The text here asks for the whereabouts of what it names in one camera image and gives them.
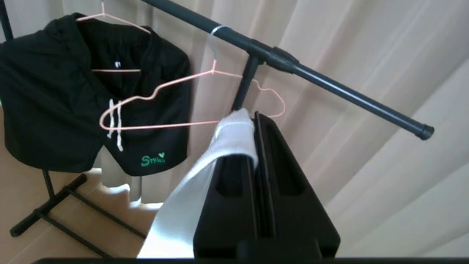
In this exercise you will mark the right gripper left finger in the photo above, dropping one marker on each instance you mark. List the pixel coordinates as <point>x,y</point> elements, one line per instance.
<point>223,220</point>

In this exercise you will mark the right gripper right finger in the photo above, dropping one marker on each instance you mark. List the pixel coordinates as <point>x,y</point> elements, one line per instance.
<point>300,216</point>

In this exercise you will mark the white garment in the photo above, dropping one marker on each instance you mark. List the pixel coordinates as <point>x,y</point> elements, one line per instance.
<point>183,212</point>

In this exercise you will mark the black shorts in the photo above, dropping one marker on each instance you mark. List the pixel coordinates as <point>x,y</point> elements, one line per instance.
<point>47,110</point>

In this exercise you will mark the pink clothes hanger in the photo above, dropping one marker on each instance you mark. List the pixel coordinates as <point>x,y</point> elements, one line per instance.
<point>126,23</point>
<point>165,125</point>

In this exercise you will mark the black clothes rack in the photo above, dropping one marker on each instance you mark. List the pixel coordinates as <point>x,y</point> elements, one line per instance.
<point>329,84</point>

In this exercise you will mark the beige curtain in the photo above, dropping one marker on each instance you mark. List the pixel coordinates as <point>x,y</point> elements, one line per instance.
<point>366,55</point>

